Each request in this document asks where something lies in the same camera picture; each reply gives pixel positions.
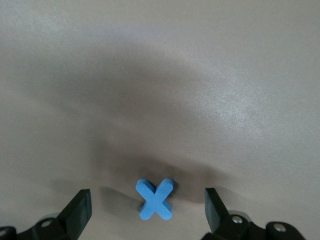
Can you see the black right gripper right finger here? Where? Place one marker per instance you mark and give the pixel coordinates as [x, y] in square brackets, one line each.
[217, 220]

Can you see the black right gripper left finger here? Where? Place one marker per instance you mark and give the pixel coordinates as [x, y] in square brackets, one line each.
[75, 212]

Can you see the blue foam letter X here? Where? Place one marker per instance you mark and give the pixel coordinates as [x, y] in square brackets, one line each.
[155, 200]

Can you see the brown table cover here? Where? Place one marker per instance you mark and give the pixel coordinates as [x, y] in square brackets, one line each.
[160, 75]

